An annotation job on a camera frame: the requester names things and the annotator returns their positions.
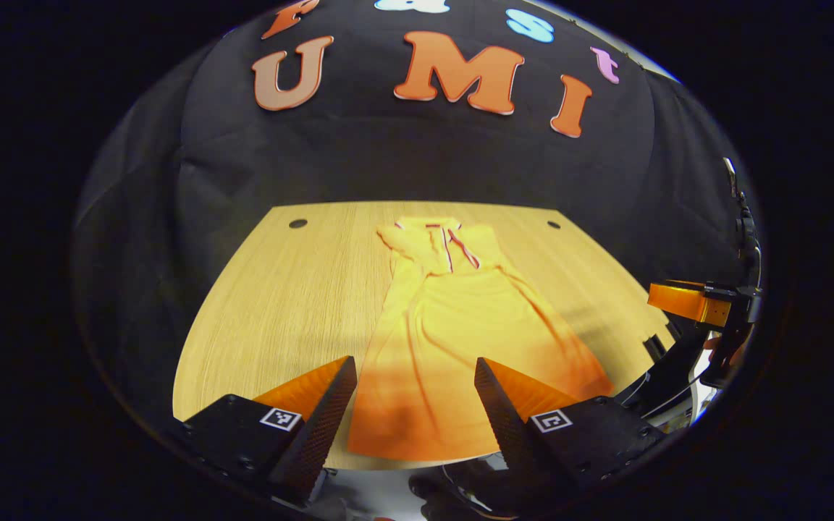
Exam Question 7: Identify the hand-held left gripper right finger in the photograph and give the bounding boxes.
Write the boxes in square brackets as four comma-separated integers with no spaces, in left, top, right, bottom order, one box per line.
[474,357,667,507]

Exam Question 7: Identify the orange T-shirt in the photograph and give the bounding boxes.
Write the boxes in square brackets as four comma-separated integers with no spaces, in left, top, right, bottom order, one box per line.
[347,216,615,462]

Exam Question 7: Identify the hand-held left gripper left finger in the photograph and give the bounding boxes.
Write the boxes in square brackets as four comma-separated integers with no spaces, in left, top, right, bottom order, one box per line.
[171,355,358,507]

